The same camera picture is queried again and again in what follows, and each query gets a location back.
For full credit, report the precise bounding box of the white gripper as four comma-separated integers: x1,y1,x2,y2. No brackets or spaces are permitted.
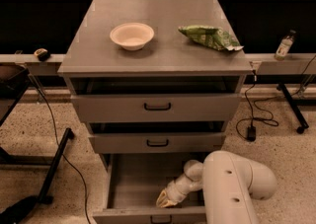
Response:
156,174,202,208

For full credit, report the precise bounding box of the grey bottom drawer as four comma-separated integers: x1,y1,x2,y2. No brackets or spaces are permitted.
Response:
93,153,206,224

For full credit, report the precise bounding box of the grey drawer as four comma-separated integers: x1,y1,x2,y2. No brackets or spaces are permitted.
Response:
89,132,225,154
93,153,206,224
71,94,241,122

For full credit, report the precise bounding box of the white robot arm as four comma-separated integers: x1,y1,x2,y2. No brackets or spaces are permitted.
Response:
156,151,277,224

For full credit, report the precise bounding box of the grey middle drawer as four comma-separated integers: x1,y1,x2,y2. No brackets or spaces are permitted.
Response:
89,132,225,154

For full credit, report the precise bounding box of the grey drawer cabinet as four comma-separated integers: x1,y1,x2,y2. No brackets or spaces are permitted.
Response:
57,0,254,170

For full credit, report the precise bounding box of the grey top drawer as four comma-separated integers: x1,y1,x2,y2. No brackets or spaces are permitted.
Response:
71,94,241,122

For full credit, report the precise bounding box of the black table stand left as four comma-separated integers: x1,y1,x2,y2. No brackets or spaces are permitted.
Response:
0,63,76,205

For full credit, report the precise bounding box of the black shoe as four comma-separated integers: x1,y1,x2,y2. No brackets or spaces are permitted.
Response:
0,195,38,224

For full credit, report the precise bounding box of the black wheeled stand leg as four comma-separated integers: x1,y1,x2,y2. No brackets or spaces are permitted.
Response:
277,83,309,134

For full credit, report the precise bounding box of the white paper bowl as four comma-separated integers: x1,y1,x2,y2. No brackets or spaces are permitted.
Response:
110,23,154,51

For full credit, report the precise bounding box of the green chip bag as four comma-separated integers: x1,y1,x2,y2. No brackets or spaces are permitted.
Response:
178,25,243,51

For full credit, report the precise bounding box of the yellow black tape measure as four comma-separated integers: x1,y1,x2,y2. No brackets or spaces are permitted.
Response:
34,48,50,61

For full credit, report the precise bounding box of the small clear bottle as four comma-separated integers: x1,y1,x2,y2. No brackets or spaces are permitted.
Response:
275,30,296,60

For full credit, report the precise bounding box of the black power adapter cable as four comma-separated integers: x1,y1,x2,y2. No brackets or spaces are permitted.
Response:
235,70,279,142

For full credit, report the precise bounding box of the black floor cable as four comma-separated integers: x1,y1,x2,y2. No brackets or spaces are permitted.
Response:
29,73,93,224

